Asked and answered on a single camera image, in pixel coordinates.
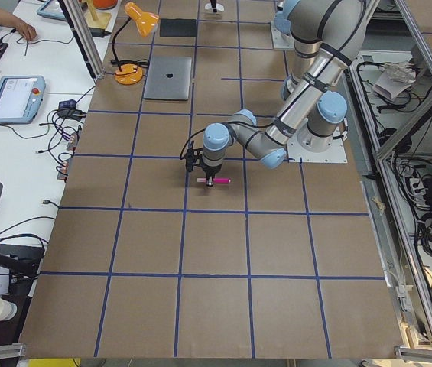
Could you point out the black power adapter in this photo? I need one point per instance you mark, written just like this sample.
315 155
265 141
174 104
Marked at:
99 32

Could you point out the pink highlighter pen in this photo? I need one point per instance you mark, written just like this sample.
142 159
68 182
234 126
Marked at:
217 180

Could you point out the black mousepad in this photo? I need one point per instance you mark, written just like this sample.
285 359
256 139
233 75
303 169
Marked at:
178 27

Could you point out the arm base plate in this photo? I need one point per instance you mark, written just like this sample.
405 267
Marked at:
304 147
281 35

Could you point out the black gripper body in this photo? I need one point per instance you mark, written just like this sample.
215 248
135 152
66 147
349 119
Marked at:
210 172

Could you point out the person's hand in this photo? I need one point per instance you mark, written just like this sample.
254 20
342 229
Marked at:
27 31

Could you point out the silver laptop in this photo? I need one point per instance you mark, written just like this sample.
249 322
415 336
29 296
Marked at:
168 78

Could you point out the orange bucket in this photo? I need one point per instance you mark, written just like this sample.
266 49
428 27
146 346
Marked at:
105 4

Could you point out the wooden stand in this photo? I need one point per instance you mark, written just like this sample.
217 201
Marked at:
94 18

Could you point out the white computer mouse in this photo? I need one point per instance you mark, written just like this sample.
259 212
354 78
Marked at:
214 8

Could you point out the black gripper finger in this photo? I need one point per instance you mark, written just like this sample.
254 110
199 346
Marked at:
210 181

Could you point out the aluminium frame post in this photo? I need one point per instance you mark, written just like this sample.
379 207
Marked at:
81 33

